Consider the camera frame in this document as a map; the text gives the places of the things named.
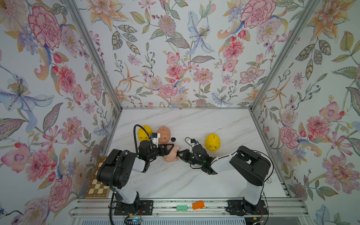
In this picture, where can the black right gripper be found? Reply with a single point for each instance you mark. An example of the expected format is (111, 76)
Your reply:
(183, 157)

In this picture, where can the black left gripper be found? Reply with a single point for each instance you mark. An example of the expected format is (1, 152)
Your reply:
(161, 153)

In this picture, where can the pink piggy bank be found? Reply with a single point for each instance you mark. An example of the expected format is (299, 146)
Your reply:
(173, 157)
(165, 135)

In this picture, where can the yellow piggy bank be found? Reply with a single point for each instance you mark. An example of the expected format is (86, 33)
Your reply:
(144, 133)
(212, 142)

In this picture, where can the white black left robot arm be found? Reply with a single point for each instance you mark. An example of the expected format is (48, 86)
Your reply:
(116, 170)

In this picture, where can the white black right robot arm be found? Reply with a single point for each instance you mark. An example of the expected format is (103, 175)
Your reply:
(250, 164)

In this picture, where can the green terminal block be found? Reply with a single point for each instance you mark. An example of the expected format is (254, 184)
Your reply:
(182, 208)

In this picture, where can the orange tag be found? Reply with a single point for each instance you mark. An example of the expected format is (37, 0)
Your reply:
(198, 205)

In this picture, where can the wooden checker board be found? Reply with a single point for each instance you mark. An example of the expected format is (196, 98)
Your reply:
(95, 189)

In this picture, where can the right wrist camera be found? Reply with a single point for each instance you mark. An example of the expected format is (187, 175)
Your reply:
(193, 142)

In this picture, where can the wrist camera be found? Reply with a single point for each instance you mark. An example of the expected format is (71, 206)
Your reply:
(193, 142)
(155, 137)

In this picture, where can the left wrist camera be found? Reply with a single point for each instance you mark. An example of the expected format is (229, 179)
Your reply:
(155, 137)

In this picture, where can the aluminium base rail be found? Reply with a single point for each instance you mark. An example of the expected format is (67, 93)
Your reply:
(214, 207)

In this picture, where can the aluminium frame corner post left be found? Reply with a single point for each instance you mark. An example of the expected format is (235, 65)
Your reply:
(76, 16)

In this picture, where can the aluminium frame corner post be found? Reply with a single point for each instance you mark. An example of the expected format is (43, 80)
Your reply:
(76, 16)
(299, 26)

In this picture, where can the aluminium frame corner post right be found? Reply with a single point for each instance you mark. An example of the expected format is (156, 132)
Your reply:
(299, 26)

